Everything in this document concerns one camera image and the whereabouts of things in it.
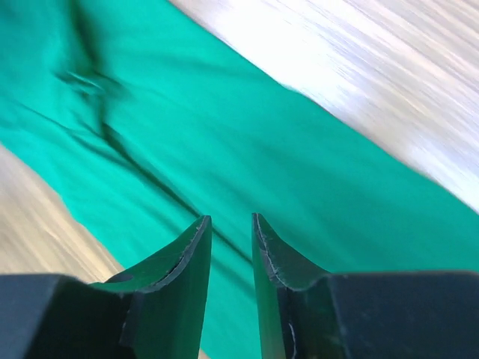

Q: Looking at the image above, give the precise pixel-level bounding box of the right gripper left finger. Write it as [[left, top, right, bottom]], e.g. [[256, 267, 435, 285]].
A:
[[93, 215, 212, 359]]

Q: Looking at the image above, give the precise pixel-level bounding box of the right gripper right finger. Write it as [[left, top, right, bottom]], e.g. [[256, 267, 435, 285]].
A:
[[251, 213, 348, 358]]

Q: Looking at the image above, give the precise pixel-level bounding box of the green t shirt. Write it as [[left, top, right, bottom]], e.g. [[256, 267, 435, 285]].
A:
[[1, 1, 478, 358]]

